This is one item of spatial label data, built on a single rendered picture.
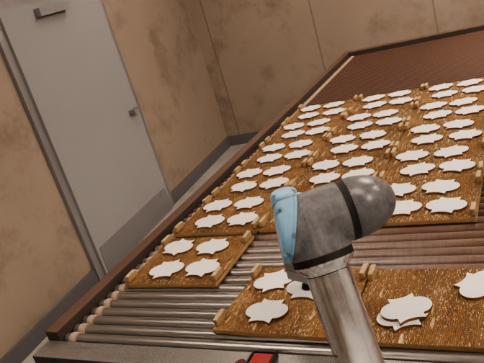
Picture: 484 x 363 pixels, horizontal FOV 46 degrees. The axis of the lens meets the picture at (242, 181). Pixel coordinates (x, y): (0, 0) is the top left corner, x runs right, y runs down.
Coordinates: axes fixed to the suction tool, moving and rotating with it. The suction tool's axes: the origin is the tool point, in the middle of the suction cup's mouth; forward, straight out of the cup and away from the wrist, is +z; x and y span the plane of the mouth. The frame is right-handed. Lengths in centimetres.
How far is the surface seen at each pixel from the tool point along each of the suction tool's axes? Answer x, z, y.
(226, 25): -350, -34, 385
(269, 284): -6.3, 7.8, 24.4
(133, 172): -144, 48, 328
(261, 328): 11.9, 8.7, 11.7
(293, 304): -1.6, 8.7, 10.5
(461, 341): -5.1, 8.5, -41.4
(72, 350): 46, 11, 70
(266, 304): 2.7, 7.8, 17.9
